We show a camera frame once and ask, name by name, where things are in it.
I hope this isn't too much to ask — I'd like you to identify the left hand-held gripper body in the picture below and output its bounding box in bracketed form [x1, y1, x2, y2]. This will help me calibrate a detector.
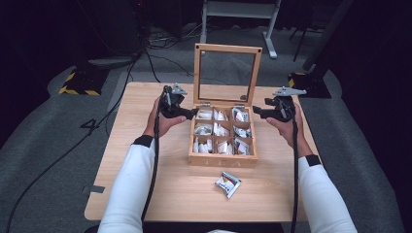
[158, 83, 189, 119]

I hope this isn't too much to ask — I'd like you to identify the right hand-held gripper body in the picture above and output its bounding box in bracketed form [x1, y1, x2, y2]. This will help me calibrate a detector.
[263, 86, 307, 123]

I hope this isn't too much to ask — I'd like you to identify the wooden tea box with lid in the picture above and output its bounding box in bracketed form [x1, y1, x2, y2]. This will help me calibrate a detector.
[188, 43, 263, 169]

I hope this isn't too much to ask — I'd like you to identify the white tea bag packet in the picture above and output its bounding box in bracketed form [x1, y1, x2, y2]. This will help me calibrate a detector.
[214, 171, 242, 199]

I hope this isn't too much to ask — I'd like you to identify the person's left hand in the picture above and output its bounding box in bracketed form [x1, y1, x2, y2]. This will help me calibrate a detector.
[143, 96, 189, 139]

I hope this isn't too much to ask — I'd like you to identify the person's right hand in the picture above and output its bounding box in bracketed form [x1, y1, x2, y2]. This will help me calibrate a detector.
[265, 105, 314, 159]

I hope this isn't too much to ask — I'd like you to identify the group of tea bag packets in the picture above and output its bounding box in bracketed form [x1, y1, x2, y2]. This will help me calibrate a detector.
[192, 108, 253, 155]

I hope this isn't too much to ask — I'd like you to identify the black yellow striped stand base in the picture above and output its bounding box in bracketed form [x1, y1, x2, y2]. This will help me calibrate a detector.
[287, 71, 332, 99]
[58, 68, 110, 97]

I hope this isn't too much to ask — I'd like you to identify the dark slanted stand pole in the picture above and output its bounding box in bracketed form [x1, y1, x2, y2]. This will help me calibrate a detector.
[301, 0, 356, 73]

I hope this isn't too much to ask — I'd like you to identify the white metal stand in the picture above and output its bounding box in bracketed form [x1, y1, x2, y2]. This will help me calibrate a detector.
[199, 0, 283, 60]

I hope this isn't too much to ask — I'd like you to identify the grey tape strip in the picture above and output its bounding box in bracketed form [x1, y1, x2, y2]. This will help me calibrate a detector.
[82, 184, 107, 195]

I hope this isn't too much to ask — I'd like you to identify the thin black floor cable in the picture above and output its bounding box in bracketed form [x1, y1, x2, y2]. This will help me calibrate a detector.
[149, 51, 227, 85]

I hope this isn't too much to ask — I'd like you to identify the right hand-held gripper black cable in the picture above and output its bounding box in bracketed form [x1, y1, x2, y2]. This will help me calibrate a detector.
[289, 102, 301, 233]

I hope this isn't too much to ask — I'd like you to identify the hand-held gripper black cable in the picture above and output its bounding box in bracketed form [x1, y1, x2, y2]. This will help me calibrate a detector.
[140, 108, 162, 229]
[289, 102, 301, 233]

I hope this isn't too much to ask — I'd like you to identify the left hand-held gripper black cable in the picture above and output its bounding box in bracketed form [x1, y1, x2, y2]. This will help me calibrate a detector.
[140, 108, 162, 229]

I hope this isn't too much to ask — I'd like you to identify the bundle of floor cables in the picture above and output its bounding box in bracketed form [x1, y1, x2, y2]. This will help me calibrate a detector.
[145, 23, 204, 50]

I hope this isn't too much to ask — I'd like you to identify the long black floor cable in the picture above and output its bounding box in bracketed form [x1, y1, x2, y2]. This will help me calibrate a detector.
[4, 48, 147, 233]

